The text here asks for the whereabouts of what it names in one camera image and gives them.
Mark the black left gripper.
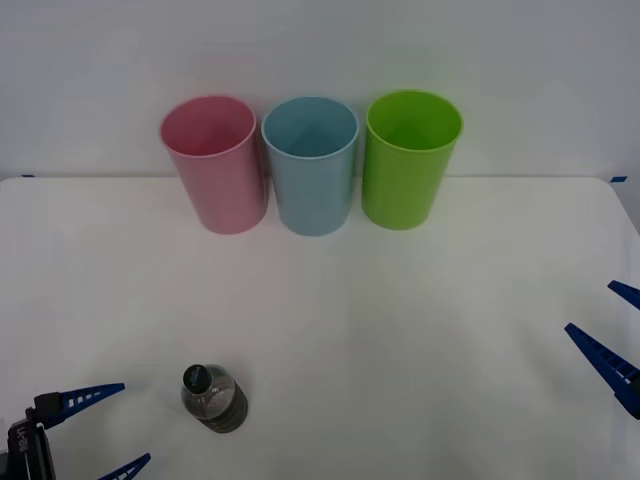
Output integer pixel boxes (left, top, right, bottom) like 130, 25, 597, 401
0, 382, 152, 480

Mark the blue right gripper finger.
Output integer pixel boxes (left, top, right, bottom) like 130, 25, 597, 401
607, 280, 640, 308
564, 322, 640, 421

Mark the green plastic waste bin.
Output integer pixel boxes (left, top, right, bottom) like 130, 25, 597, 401
360, 88, 465, 232

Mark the pink plastic waste bin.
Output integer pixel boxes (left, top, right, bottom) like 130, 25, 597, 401
159, 94, 269, 236

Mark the pale blue plastic waste bin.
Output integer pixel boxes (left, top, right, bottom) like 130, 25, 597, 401
260, 95, 361, 238

